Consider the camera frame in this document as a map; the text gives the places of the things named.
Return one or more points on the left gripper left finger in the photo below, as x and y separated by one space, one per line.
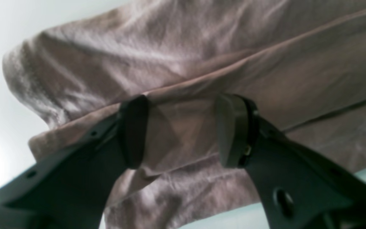
69 189

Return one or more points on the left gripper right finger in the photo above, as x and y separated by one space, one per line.
298 188

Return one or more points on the mauve pink T-shirt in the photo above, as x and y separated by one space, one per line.
303 62

